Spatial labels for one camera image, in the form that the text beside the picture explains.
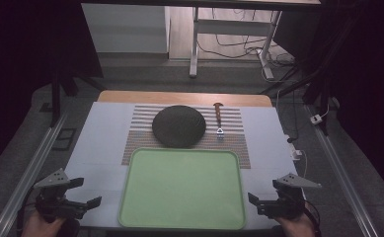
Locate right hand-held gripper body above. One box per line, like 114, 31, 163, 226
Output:
257, 173, 323, 220

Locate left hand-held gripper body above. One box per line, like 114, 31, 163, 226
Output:
33, 168, 88, 222

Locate person's right hand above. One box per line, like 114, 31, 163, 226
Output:
273, 210, 316, 237

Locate person's left hand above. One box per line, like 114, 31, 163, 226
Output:
21, 210, 66, 237

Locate dark floor plate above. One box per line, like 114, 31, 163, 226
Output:
51, 127, 78, 152

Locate white table cover sheet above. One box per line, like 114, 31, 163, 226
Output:
63, 101, 308, 230

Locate striped woven placemat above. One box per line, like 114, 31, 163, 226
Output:
120, 104, 252, 170

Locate green plastic tray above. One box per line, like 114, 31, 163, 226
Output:
117, 146, 247, 231

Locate black metal stand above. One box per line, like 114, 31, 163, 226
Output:
48, 69, 63, 128

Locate round black plate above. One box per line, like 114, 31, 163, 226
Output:
151, 104, 207, 149

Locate black tripod stand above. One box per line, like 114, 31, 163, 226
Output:
260, 6, 337, 137

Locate dark curtain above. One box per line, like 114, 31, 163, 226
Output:
0, 0, 105, 181
272, 0, 384, 205

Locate white cabinet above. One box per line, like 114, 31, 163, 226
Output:
81, 3, 172, 54

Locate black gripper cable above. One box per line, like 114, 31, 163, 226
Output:
302, 198, 323, 237

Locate white plug with cable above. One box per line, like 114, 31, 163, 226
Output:
283, 133, 309, 179

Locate aluminium rail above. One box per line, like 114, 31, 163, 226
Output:
0, 112, 69, 237
303, 104, 381, 237

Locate wooden-handled metal utensil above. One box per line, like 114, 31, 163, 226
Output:
212, 102, 226, 140

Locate black floor cables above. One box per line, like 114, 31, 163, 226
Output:
196, 8, 297, 68

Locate white metal desk frame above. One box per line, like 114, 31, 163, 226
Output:
189, 6, 283, 81

